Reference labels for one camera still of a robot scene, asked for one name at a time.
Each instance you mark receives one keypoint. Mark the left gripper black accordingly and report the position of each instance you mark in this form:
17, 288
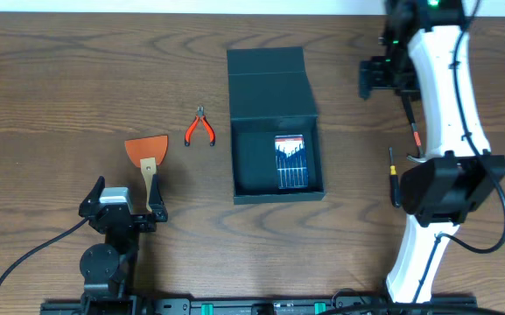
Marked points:
126, 220

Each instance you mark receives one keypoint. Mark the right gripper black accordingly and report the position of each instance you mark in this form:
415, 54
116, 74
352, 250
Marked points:
375, 74

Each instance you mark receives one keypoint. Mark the small black-handled claw hammer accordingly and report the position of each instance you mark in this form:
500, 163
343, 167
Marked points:
414, 127

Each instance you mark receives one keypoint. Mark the black yellow screwdriver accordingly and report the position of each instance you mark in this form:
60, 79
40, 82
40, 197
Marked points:
394, 184

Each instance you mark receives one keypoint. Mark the precision screwdriver set case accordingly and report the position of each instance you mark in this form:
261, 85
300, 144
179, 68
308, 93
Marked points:
292, 172

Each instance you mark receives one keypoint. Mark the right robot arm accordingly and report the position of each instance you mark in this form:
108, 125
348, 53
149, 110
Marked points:
426, 59

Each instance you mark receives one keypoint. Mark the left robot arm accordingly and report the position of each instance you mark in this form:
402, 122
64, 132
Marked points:
109, 267

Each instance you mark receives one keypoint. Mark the dark green open box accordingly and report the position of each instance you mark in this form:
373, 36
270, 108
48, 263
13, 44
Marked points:
270, 95

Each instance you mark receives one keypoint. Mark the orange scraper wooden handle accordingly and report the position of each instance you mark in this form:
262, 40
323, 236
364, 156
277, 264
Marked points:
147, 154

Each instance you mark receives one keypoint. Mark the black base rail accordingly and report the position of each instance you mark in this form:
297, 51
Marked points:
185, 306

